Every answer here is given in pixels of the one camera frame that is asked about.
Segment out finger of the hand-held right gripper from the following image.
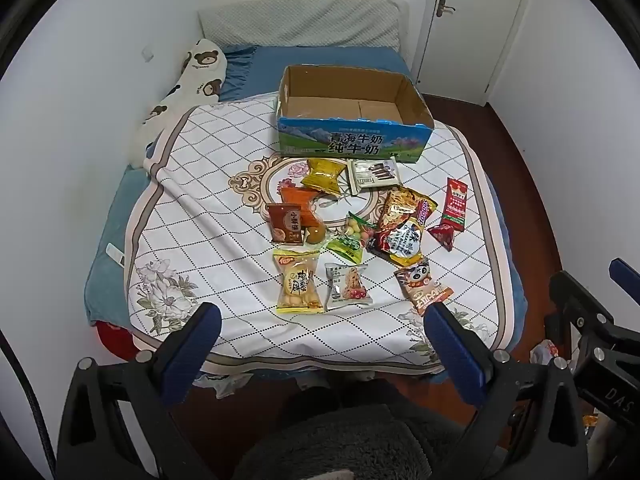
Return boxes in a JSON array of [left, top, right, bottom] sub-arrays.
[[549, 270, 616, 334], [609, 258, 640, 307]]

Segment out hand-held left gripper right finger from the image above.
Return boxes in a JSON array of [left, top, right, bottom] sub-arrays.
[[424, 302, 588, 480]]

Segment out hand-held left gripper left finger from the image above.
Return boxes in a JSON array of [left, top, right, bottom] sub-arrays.
[[54, 302, 223, 480]]

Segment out brown panda snack packet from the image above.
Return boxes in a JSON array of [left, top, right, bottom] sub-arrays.
[[393, 259, 454, 317]]

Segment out yellow round biscuit packet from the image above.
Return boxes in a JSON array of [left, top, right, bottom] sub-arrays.
[[272, 248, 324, 315]]

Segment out white oat cookie packet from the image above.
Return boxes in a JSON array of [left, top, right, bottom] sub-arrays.
[[323, 262, 374, 311]]

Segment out red yellow noodle packet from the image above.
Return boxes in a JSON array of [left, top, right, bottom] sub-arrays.
[[366, 185, 439, 268]]

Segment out red stick snack packet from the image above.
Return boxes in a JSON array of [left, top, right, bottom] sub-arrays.
[[427, 178, 471, 253]]

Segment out green candy packet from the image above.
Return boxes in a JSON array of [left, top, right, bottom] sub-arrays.
[[326, 211, 375, 264]]

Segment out small round golden snack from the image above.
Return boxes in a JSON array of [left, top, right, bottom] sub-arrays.
[[303, 225, 329, 249]]

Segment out orange snack packet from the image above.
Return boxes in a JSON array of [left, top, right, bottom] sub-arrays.
[[279, 186, 323, 228]]

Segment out white chocolate biscuit packet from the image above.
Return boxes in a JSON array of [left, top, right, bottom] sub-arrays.
[[349, 157, 402, 195]]

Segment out yellow crinkled snack packet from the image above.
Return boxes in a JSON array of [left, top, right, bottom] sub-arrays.
[[306, 158, 347, 197]]

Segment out printed cardboard box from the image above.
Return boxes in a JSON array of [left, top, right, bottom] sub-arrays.
[[276, 64, 435, 165]]

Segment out white plastic bag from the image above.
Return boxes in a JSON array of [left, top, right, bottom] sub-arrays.
[[529, 339, 569, 367]]

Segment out red cloth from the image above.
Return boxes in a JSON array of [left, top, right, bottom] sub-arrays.
[[94, 320, 147, 362]]

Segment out person's dark fleece pants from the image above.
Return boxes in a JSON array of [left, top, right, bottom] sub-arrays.
[[234, 379, 501, 480]]

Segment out white diamond pattern blanket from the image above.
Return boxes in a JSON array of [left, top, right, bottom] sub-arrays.
[[120, 94, 522, 377]]

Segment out bear print pillow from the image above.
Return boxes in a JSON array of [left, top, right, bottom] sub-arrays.
[[127, 38, 229, 169]]

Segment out white door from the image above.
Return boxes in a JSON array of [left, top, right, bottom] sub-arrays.
[[413, 0, 532, 106]]

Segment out grey quilted pillow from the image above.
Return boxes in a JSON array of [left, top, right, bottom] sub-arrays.
[[197, 0, 409, 54]]

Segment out black cable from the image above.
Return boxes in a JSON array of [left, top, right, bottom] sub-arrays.
[[0, 327, 53, 480]]

